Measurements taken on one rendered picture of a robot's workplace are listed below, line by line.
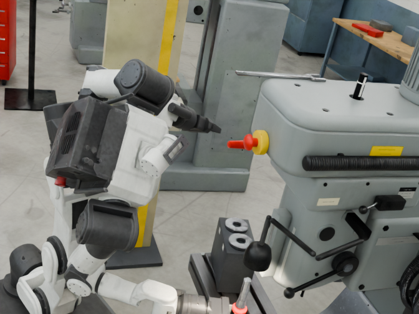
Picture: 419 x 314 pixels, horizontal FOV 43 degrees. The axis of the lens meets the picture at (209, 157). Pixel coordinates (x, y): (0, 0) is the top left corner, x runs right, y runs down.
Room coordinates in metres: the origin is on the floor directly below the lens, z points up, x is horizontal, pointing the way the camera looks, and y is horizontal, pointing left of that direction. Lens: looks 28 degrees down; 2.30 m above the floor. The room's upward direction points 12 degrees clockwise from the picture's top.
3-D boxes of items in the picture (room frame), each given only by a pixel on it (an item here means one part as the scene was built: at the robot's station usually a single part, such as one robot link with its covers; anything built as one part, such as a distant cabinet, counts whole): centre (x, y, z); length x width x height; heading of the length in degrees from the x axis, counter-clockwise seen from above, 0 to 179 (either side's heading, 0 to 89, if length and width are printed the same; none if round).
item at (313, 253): (1.04, -0.24, 1.58); 0.17 x 0.01 x 0.01; 42
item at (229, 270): (1.62, -0.16, 1.06); 0.22 x 0.12 x 0.20; 12
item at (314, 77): (1.28, -0.13, 1.89); 0.24 x 0.04 x 0.01; 114
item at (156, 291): (1.22, 0.08, 1.14); 0.13 x 0.07 x 0.09; 80
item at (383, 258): (1.32, -0.50, 1.47); 0.24 x 0.19 x 0.26; 23
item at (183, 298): (1.23, 0.02, 1.12); 0.11 x 0.11 x 0.11; 5
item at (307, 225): (1.24, -0.33, 1.47); 0.21 x 0.19 x 0.32; 23
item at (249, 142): (1.14, -0.09, 1.76); 0.04 x 0.03 x 0.04; 23
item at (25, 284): (1.61, 0.54, 0.68); 0.21 x 0.20 x 0.13; 46
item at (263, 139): (1.15, -0.11, 1.76); 0.06 x 0.02 x 0.06; 23
